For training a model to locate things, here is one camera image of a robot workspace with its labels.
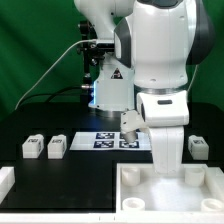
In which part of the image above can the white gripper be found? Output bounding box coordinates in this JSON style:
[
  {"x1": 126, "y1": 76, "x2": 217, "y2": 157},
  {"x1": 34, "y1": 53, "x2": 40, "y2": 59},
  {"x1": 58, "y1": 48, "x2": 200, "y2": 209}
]
[{"x1": 149, "y1": 126, "x2": 184, "y2": 174}]

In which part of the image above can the black camera stand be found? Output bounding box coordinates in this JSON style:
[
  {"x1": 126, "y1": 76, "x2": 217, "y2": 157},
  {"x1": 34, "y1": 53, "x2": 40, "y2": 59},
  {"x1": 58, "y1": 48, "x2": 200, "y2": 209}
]
[{"x1": 76, "y1": 20, "x2": 118, "y2": 104}]

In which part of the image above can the white left obstacle block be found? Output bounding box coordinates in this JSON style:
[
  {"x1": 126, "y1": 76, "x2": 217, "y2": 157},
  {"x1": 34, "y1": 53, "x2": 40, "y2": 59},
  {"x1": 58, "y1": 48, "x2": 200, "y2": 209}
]
[{"x1": 0, "y1": 167, "x2": 15, "y2": 204}]

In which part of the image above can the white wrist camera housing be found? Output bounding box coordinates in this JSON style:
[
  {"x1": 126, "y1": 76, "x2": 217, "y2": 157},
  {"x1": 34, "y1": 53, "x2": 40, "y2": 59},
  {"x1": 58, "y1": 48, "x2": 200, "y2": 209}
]
[{"x1": 120, "y1": 110, "x2": 147, "y2": 143}]

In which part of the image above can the white marker sheet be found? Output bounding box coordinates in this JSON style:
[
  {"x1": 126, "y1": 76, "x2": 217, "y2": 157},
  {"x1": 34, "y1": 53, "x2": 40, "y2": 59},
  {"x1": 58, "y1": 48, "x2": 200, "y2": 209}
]
[{"x1": 70, "y1": 132, "x2": 151, "y2": 151}]

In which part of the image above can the white cable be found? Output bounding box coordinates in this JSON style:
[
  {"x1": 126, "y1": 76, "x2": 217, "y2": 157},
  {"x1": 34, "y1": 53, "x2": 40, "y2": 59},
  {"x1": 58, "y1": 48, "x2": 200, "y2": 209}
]
[{"x1": 14, "y1": 39, "x2": 98, "y2": 111}]

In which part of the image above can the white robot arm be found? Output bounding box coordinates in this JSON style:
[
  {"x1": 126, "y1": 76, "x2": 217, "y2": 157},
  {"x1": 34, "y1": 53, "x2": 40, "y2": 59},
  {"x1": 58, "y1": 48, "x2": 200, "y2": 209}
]
[{"x1": 74, "y1": 0, "x2": 214, "y2": 174}]

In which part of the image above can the black cable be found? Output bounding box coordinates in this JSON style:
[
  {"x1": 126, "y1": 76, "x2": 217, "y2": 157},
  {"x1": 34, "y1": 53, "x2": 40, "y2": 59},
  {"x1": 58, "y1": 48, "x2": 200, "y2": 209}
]
[{"x1": 19, "y1": 85, "x2": 84, "y2": 107}]

